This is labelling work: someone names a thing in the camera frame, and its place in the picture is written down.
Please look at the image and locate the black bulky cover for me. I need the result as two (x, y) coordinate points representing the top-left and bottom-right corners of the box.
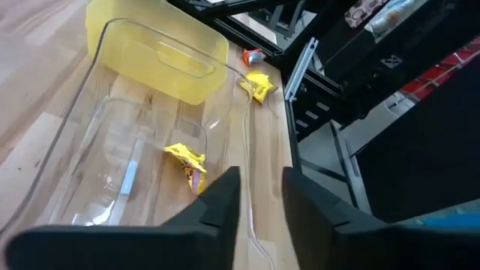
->
(355, 63), (480, 223)

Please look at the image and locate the black table frame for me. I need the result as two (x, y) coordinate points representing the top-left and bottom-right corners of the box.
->
(166, 0), (480, 177)

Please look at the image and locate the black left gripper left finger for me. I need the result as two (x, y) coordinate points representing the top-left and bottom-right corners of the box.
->
(5, 166), (241, 270)

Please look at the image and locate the blue sheet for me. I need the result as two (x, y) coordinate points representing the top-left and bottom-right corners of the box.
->
(396, 197), (480, 230)

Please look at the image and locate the yellow candy packet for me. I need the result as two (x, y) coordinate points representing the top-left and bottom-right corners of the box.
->
(163, 142), (209, 197)
(239, 70), (278, 106)

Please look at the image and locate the clear plastic bin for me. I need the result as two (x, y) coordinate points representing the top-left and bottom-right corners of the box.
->
(0, 17), (278, 270)

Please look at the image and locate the silver aluminium extrusion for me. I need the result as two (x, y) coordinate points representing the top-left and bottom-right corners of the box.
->
(283, 37), (320, 103)

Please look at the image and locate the yellow plastic bin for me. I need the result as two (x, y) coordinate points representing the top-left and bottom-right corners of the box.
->
(85, 0), (230, 107)

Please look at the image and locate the red white candy packet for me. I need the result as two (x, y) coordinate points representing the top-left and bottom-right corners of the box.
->
(241, 48), (267, 68)

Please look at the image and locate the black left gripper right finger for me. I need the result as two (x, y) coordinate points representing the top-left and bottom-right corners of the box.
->
(281, 166), (480, 270)

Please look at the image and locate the red brick pattern panel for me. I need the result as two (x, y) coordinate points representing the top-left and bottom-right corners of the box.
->
(400, 36), (480, 101)

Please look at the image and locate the patterned brown cloth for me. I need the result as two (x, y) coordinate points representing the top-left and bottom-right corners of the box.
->
(343, 0), (388, 19)

